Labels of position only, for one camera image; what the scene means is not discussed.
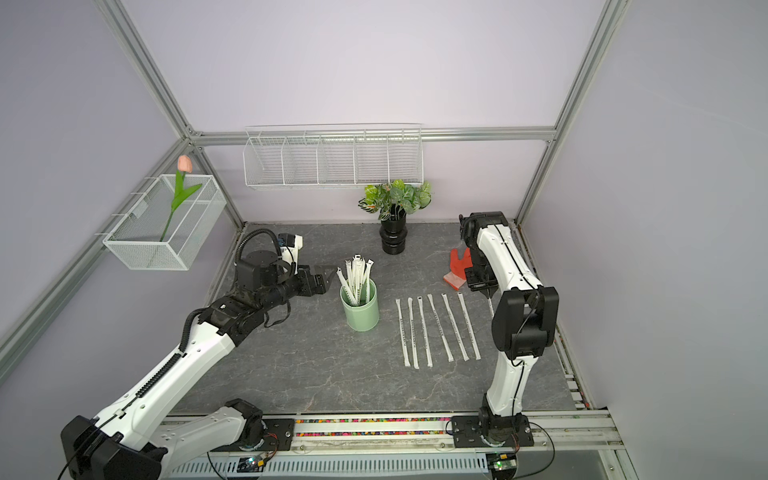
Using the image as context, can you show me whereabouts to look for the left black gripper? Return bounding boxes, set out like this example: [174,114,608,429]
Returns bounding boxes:
[260,263,337,312]

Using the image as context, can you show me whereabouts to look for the green cylindrical storage cup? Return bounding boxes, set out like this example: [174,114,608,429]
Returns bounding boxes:
[339,280,379,332]

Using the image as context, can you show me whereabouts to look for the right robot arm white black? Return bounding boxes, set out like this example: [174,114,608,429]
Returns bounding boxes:
[459,211,559,447]

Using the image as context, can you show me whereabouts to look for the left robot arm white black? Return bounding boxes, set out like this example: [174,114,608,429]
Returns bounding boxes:
[60,265,336,479]

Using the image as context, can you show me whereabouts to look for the bundle of wrapped white straws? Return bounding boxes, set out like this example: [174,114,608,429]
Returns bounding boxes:
[337,255,374,307]

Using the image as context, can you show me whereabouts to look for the red work glove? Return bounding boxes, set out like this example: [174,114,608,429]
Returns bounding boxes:
[443,247,473,291]

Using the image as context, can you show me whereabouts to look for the black vase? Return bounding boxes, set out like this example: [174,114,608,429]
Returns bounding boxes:
[379,205,408,255]

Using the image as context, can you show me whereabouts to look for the green artificial plant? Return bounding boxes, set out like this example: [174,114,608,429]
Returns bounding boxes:
[358,179,432,221]

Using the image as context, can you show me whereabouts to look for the pink artificial tulip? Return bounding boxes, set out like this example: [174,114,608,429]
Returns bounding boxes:
[159,155,201,242]

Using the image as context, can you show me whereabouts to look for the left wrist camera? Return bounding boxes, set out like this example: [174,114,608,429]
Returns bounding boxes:
[233,229,304,292]

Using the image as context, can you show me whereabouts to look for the white wire wall shelf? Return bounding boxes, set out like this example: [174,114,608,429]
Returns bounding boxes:
[243,123,424,189]

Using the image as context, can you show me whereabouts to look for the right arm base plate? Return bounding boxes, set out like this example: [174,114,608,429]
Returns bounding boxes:
[448,414,534,448]

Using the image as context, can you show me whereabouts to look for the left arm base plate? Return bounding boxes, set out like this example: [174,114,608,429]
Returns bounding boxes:
[214,417,296,452]

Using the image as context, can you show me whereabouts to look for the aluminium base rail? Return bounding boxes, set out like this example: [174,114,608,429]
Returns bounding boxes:
[262,410,626,458]

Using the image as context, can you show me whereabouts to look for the white mesh wall basket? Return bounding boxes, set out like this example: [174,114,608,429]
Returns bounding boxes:
[102,174,227,271]

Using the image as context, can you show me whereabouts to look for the white slotted cable duct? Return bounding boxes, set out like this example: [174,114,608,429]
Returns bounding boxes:
[170,453,490,479]

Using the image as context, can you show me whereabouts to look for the aluminium frame struts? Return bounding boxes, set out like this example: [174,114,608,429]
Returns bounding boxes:
[0,0,631,385]

